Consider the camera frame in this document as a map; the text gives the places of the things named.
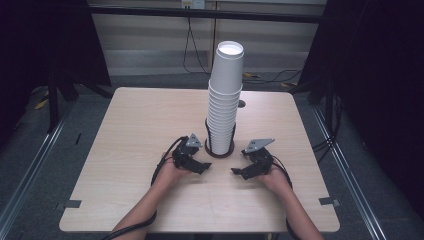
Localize metal floor rail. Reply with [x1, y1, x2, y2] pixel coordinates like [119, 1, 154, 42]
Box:
[0, 111, 69, 233]
[311, 105, 388, 240]

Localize black cup holder stand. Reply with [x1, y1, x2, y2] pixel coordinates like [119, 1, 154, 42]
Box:
[203, 118, 236, 160]

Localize black cable bundle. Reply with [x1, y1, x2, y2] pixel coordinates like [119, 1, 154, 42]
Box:
[312, 96, 345, 164]

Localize black metal stand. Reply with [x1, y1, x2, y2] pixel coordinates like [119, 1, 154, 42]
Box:
[45, 69, 62, 135]
[323, 79, 336, 143]

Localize person's left hand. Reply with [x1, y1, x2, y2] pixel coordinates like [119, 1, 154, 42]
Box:
[156, 152, 194, 188]

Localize stack of white paper cups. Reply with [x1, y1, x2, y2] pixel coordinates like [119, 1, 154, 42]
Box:
[205, 40, 245, 156]

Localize person's right hand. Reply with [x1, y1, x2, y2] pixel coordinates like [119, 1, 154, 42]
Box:
[255, 164, 294, 197]

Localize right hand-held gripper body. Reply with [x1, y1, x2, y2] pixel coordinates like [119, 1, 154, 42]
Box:
[241, 138, 276, 177]

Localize grey tape piece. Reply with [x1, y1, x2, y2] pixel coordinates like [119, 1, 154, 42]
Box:
[63, 199, 83, 210]
[318, 196, 341, 208]

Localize hanging black cable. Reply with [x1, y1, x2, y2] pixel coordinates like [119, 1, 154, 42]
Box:
[182, 16, 213, 76]

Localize black horizontal bar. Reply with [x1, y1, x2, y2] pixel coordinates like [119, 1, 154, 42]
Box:
[88, 5, 327, 24]

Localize yellow tape strip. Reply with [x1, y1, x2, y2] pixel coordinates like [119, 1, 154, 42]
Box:
[34, 97, 50, 111]

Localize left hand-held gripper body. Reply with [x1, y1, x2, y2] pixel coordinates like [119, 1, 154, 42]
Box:
[171, 133, 204, 172]

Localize white wall socket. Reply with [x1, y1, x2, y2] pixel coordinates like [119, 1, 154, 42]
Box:
[180, 0, 206, 10]

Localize dark curtain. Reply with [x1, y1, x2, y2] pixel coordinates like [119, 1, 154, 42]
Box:
[297, 0, 424, 211]
[0, 0, 113, 148]

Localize black floor cables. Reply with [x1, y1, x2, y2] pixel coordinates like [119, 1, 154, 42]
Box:
[241, 68, 305, 85]

